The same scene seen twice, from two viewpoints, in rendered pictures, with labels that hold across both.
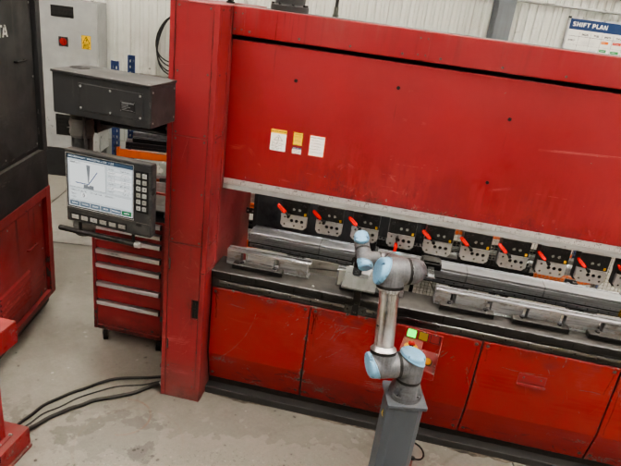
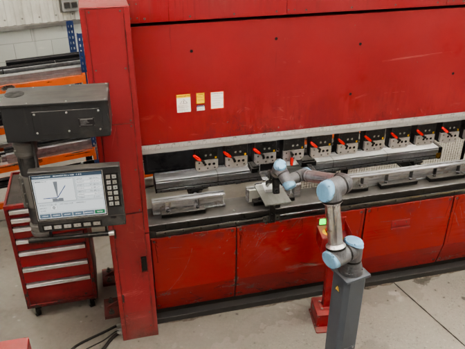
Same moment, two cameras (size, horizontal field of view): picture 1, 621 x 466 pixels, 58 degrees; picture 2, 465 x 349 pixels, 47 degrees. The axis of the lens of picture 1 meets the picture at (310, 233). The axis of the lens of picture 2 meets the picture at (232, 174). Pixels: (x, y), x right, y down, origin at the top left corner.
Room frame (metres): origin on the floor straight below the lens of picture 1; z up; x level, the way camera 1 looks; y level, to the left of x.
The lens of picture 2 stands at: (-0.02, 1.11, 2.87)
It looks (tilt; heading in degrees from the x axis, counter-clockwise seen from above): 29 degrees down; 338
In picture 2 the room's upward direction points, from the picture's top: straight up
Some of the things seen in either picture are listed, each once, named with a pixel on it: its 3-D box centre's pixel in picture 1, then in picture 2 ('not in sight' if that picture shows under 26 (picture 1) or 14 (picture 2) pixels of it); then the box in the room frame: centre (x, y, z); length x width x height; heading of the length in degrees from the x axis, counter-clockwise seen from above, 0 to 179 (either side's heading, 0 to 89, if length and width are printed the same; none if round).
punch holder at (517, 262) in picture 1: (512, 251); (371, 138); (2.82, -1.09, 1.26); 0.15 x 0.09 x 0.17; 82
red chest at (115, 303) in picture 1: (144, 270); (56, 243); (3.48, 1.11, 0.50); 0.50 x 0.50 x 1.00; 82
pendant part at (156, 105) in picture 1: (115, 163); (68, 169); (2.62, 0.99, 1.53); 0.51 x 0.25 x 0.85; 78
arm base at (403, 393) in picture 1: (406, 385); (351, 263); (2.12, -0.52, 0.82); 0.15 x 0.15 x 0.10
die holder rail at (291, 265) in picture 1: (269, 261); (188, 202); (3.01, 0.22, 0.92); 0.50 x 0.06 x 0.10; 82
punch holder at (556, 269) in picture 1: (551, 258); (397, 135); (2.80, -1.29, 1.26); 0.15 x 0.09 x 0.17; 82
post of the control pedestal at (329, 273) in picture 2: not in sight; (329, 276); (2.51, -0.64, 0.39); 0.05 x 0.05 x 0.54; 74
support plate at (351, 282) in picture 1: (359, 279); (272, 194); (2.78, -0.30, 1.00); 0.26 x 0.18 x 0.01; 172
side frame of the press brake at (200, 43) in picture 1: (213, 203); (120, 168); (3.24, 0.62, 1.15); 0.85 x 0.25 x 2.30; 172
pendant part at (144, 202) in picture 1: (114, 190); (79, 194); (2.52, 0.96, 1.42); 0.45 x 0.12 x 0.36; 78
